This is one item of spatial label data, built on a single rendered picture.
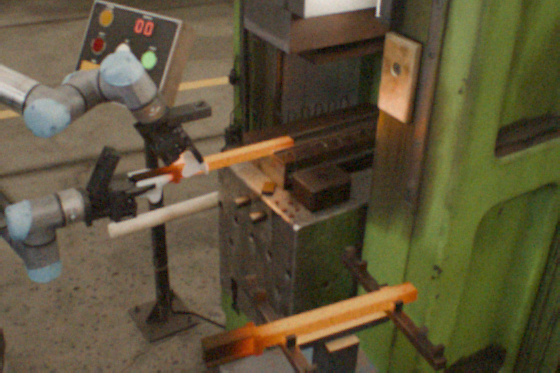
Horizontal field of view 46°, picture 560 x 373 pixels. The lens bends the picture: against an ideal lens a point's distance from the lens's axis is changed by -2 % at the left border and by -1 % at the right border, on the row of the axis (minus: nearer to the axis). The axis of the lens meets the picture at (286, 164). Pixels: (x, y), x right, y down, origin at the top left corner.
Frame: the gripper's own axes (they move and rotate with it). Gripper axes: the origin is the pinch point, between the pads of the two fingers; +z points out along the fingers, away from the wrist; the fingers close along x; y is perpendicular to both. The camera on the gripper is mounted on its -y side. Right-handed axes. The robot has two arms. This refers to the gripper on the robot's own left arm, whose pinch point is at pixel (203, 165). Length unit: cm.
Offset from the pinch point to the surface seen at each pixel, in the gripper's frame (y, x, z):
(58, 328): 72, -72, 74
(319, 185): -17.0, 18.4, 11.8
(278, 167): -14.0, 5.1, 11.6
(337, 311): 3, 58, -3
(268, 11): -32.3, -1.3, -21.0
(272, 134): -20.0, -6.7, 12.3
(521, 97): -59, 42, 7
